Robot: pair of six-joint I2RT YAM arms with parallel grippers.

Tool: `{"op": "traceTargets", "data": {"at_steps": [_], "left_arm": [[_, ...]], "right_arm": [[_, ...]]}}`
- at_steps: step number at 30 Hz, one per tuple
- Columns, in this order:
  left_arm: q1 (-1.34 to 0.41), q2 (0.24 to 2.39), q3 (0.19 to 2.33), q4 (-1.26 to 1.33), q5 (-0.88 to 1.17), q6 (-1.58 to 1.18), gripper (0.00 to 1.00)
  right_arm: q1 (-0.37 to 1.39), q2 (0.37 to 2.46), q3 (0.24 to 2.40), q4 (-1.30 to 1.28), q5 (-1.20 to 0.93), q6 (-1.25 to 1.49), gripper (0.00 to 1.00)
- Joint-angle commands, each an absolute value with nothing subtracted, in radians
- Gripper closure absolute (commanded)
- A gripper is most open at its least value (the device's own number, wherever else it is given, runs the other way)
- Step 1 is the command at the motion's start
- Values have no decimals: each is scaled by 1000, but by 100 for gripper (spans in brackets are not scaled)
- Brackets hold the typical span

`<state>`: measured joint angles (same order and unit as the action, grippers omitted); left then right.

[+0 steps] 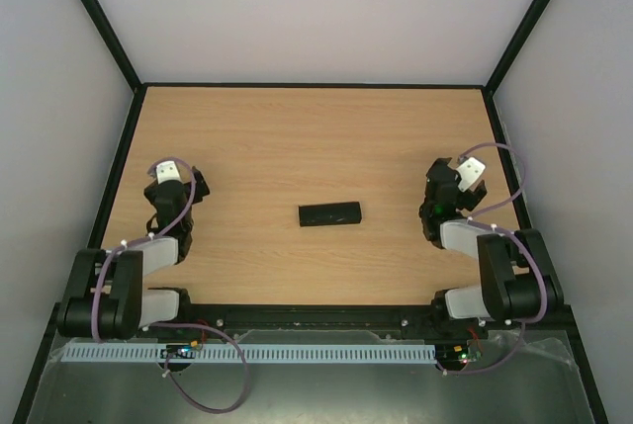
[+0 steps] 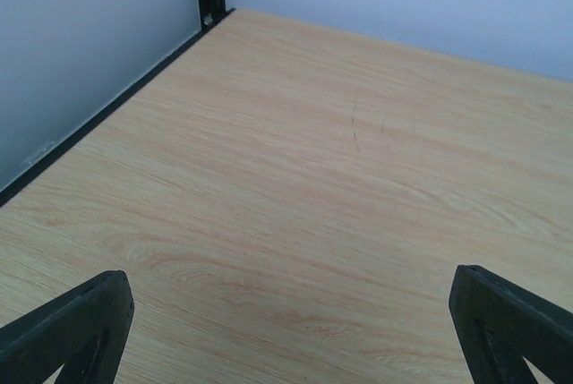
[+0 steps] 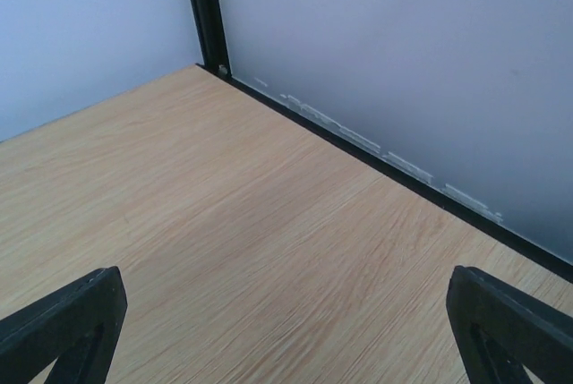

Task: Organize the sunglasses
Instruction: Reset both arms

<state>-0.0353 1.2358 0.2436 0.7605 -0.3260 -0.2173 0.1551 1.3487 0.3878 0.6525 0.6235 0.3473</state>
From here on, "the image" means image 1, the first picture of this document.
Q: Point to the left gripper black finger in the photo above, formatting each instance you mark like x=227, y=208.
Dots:
x=200, y=186
x=151, y=172

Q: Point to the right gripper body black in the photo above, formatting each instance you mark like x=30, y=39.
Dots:
x=440, y=175

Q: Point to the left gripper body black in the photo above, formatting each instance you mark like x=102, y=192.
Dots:
x=152, y=195

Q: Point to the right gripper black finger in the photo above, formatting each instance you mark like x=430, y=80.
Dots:
x=475, y=196
x=440, y=171

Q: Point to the black sunglasses case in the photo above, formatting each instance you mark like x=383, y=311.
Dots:
x=330, y=214

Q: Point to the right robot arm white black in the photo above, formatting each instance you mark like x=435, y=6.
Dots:
x=518, y=281

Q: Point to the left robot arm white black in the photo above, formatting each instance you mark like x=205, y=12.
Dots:
x=105, y=298

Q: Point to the left controller board with leds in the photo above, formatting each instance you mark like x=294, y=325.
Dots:
x=180, y=351

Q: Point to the controller board with leds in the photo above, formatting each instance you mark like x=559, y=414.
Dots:
x=460, y=353
x=180, y=351

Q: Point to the right controller board with leds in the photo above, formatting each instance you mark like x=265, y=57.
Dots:
x=460, y=353

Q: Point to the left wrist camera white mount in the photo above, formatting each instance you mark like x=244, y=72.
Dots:
x=166, y=171

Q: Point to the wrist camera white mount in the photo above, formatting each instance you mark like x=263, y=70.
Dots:
x=166, y=171
x=470, y=170

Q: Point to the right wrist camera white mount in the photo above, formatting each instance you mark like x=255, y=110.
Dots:
x=470, y=170

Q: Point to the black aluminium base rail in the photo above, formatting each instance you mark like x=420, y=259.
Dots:
x=409, y=322

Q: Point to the light blue slotted cable duct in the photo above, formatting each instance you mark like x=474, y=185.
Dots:
x=254, y=354

